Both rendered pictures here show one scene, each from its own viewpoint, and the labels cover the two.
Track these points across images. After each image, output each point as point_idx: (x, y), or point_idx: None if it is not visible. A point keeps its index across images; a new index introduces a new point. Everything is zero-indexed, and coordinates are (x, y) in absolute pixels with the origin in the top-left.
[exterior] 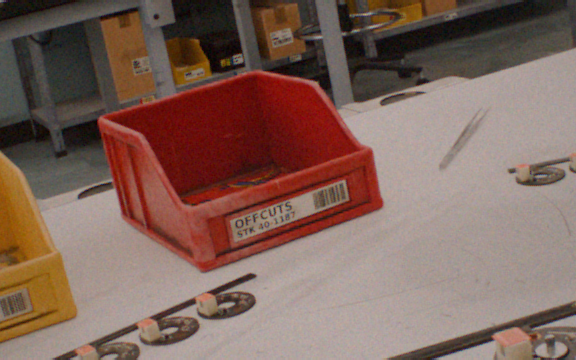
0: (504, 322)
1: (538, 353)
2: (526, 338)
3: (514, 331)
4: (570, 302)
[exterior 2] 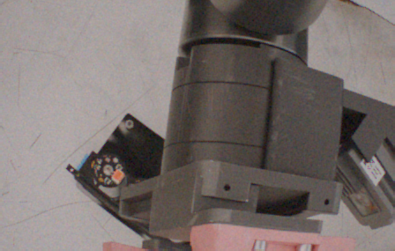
0: (95, 193)
1: (111, 172)
2: (117, 170)
3: (114, 176)
4: (77, 178)
